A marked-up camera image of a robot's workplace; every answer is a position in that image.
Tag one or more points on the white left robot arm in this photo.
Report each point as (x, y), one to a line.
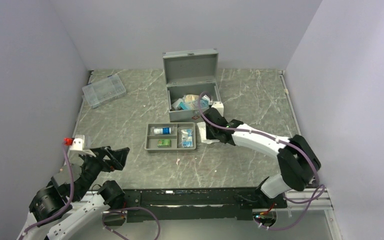
(46, 215)

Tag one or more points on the teal plaster zip bag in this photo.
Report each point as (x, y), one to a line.
(207, 99)

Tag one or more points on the grey metal medicine case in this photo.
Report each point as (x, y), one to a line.
(190, 72)

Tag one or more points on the beige latex gloves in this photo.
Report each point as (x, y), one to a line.
(190, 98)

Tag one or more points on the clear plastic compartment box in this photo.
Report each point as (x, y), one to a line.
(103, 91)

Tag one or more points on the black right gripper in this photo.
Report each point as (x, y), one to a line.
(209, 135)

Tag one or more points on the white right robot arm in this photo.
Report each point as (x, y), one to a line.
(297, 161)

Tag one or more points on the blue cotton swab bag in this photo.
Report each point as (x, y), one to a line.
(194, 105)

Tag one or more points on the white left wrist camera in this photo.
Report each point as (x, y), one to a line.
(77, 144)

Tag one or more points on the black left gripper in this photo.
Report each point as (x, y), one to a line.
(117, 158)

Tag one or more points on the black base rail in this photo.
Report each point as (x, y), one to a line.
(240, 203)

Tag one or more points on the blue white wipe packets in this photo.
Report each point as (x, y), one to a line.
(187, 138)

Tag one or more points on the small green box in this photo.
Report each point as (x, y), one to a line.
(164, 143)

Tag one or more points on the white bottle green label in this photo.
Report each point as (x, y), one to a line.
(177, 105)

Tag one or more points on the grey plastic divider tray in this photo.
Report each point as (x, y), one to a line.
(175, 137)

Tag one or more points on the white gauze bag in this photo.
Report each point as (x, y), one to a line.
(203, 134)

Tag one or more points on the white blue spray bottle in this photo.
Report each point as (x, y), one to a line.
(162, 131)

